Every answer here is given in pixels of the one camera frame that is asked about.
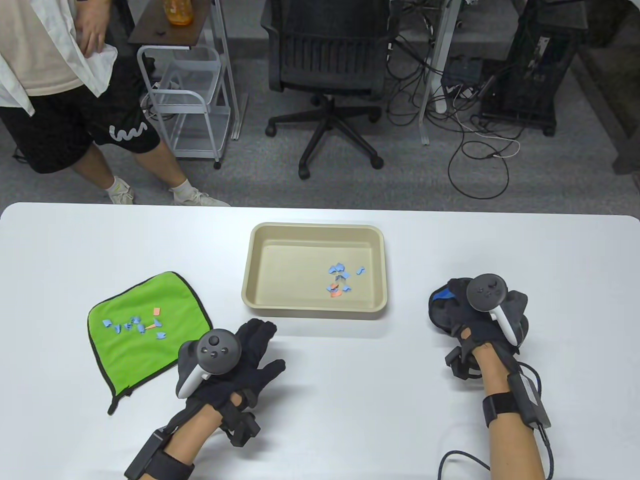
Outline person's left hand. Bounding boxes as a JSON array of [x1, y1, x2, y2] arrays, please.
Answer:
[[187, 318, 287, 416]]

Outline person's right hand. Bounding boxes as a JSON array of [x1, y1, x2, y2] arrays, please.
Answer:
[[442, 278, 516, 352]]

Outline grey and blue hand towel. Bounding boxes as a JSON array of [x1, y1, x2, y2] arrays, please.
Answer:
[[428, 278, 529, 353]]

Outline paper scraps from grey cloth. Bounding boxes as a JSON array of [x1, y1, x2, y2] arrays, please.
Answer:
[[326, 261, 367, 297]]

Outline paper scraps from green cloth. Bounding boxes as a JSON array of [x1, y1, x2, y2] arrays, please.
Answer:
[[102, 307, 167, 341]]

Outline green hand towel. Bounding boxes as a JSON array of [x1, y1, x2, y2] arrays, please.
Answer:
[[87, 271, 214, 416]]

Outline grey right hand controller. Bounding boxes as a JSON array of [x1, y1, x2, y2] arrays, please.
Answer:
[[466, 274, 529, 346]]

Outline grey hand controller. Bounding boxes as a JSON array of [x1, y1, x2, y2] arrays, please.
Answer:
[[176, 328, 242, 399], [466, 274, 529, 346]]

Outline grey left hand controller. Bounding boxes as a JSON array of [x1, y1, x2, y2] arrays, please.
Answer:
[[176, 328, 242, 399]]

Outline black right glove module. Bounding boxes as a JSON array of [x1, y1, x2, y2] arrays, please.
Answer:
[[444, 345, 483, 381]]

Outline black glove module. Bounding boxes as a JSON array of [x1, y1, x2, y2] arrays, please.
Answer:
[[220, 400, 262, 447], [444, 345, 483, 381]]

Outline beige plastic tray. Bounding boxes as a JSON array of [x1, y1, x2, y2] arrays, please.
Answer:
[[241, 222, 390, 321]]

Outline black left glove module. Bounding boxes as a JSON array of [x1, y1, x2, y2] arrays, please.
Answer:
[[220, 400, 262, 447]]

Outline black right wrist sensor box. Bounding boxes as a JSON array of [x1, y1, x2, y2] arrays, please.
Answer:
[[507, 370, 552, 430]]

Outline black wrist sensor box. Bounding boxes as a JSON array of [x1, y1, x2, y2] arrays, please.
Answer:
[[507, 370, 552, 430], [124, 427, 171, 480]]

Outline black left wrist sensor box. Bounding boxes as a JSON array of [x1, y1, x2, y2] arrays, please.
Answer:
[[124, 427, 171, 480]]

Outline white sneaker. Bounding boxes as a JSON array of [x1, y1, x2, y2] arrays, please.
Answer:
[[107, 176, 135, 205], [169, 180, 231, 207]]

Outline black box under desk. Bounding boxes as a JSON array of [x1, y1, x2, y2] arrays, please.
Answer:
[[442, 54, 485, 87]]

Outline white metal cart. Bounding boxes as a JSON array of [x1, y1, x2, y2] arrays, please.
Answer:
[[137, 45, 232, 170]]

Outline black computer tower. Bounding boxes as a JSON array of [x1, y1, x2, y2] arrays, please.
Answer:
[[480, 0, 588, 137]]

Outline white desk leg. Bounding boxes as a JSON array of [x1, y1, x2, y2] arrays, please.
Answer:
[[209, 0, 249, 142], [417, 0, 463, 146]]

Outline black office chair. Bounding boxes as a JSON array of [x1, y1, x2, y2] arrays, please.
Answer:
[[261, 0, 401, 180]]

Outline brown wooden side table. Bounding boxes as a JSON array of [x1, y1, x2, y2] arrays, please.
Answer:
[[127, 0, 213, 48]]

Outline orange bottle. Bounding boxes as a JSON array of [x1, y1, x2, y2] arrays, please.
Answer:
[[165, 0, 193, 27]]

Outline black sensor cable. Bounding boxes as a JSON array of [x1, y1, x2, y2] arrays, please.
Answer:
[[437, 362, 556, 480]]

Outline black left wrist strap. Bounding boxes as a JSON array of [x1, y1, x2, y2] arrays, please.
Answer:
[[150, 450, 196, 480]]

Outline black looped floor cable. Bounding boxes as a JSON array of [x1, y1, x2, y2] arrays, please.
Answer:
[[447, 141, 511, 200]]

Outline white floor cable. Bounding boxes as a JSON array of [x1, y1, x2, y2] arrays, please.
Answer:
[[452, 107, 522, 161]]

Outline tangle of black cables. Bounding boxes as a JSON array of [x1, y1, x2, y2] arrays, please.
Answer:
[[387, 0, 526, 141]]

